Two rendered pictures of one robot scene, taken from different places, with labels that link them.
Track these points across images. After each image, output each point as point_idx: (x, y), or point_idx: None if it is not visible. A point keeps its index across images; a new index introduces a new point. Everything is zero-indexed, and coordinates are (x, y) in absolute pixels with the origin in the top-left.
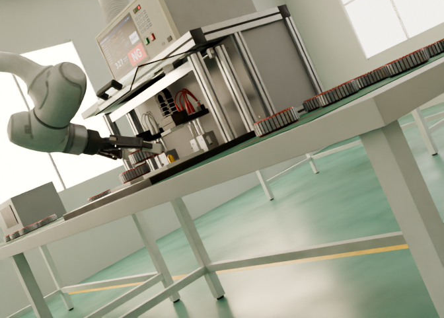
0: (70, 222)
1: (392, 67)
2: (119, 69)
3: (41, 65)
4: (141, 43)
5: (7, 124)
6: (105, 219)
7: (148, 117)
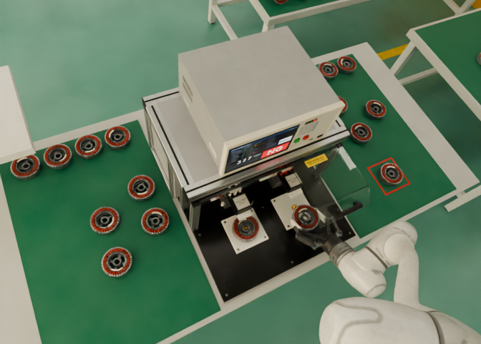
0: (258, 297)
1: (381, 117)
2: (240, 163)
3: (408, 241)
4: (288, 142)
5: (378, 292)
6: (307, 272)
7: (240, 183)
